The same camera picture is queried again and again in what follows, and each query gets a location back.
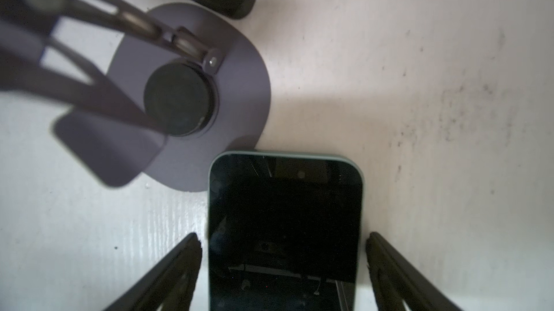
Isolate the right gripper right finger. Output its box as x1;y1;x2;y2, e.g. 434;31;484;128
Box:
366;232;460;310

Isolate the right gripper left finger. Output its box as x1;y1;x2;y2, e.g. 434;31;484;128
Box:
106;232;203;310

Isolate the black phone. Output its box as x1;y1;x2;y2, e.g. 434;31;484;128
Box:
207;151;364;310

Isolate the middle grey phone stand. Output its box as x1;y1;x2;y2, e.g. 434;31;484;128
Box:
1;0;271;192

